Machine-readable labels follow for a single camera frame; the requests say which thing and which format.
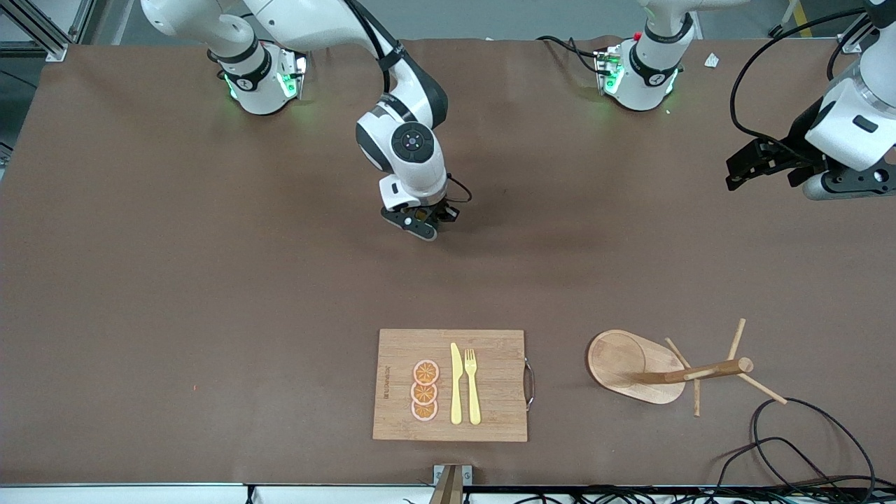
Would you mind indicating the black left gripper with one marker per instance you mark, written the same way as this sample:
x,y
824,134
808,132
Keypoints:
x,y
796,148

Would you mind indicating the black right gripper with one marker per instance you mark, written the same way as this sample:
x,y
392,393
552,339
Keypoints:
x,y
439,207

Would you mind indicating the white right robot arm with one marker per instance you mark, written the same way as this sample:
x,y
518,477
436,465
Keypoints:
x,y
413,143

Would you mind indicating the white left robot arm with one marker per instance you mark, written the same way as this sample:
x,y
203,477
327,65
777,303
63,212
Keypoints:
x,y
647,70

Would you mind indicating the small white tag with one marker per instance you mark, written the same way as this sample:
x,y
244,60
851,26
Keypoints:
x,y
711,60

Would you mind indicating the orange slice toy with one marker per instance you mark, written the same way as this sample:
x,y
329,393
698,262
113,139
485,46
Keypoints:
x,y
425,372

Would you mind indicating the wooden cutting board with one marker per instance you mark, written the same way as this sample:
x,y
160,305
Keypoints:
x,y
490,378

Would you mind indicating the yellow plastic knife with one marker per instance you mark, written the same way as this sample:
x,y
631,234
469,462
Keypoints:
x,y
456,392

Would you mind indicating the yellow plastic fork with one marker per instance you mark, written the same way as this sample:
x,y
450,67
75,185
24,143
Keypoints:
x,y
473,392

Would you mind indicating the wooden mug tree stand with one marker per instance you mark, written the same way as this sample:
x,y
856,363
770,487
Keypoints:
x,y
630,367

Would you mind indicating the aluminium frame post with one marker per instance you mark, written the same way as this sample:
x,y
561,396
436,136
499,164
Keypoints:
x,y
42,35
848,43

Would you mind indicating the aluminium table edge bracket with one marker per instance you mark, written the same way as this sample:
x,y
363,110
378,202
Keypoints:
x,y
467,474

